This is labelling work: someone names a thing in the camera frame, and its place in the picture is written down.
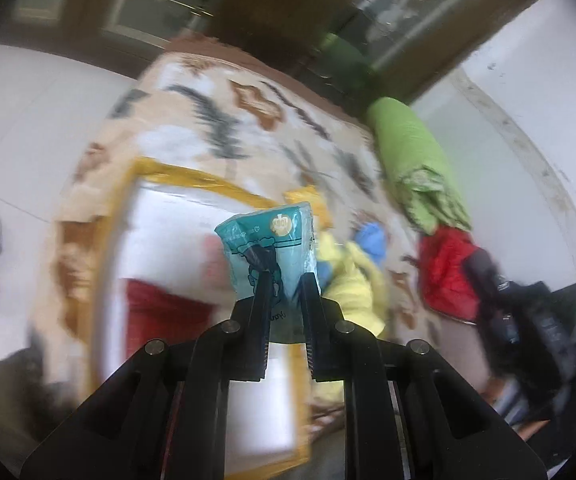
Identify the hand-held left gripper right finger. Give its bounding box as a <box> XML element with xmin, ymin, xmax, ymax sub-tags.
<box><xmin>298</xmin><ymin>271</ymin><xmax>549</xmax><ymax>480</ymax></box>

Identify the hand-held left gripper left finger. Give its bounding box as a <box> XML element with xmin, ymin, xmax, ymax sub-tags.
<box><xmin>20</xmin><ymin>246</ymin><xmax>275</xmax><ymax>480</ymax></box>

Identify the teal wet wipes packet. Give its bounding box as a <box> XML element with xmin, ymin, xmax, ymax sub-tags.
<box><xmin>214</xmin><ymin>202</ymin><xmax>325</xmax><ymax>346</ymax></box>

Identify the yellow-trimmed fabric storage box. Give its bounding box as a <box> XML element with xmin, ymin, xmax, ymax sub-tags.
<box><xmin>58</xmin><ymin>156</ymin><xmax>313</xmax><ymax>476</ymax></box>

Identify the yellow towel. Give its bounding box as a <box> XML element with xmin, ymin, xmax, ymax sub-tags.
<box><xmin>318</xmin><ymin>232</ymin><xmax>389</xmax><ymax>337</ymax></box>

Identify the light blue cloth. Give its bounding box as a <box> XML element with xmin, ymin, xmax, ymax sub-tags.
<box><xmin>318</xmin><ymin>221</ymin><xmax>387</xmax><ymax>283</ymax></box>

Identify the red item in box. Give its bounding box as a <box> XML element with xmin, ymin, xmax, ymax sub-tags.
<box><xmin>125</xmin><ymin>279</ymin><xmax>229</xmax><ymax>361</ymax></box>

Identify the red jacket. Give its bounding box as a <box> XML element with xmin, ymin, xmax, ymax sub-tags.
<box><xmin>418</xmin><ymin>226</ymin><xmax>485</xmax><ymax>323</ymax></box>

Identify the yellow plastic packet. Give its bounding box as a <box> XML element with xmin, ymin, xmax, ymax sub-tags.
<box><xmin>284</xmin><ymin>186</ymin><xmax>333</xmax><ymax>229</ymax></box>

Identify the folded green blanket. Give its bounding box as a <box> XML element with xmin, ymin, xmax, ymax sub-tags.
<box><xmin>366</xmin><ymin>96</ymin><xmax>472</xmax><ymax>234</ymax></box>

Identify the leaf printed blanket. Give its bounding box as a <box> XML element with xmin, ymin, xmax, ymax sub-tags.
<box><xmin>32</xmin><ymin>37</ymin><xmax>494</xmax><ymax>411</ymax></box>

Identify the dark grey cloth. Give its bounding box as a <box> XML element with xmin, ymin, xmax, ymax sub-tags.
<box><xmin>0</xmin><ymin>344</ymin><xmax>71</xmax><ymax>463</ymax></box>

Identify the wooden glass-door cabinet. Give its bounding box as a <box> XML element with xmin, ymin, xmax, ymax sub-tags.
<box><xmin>0</xmin><ymin>0</ymin><xmax>556</xmax><ymax>107</ymax></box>

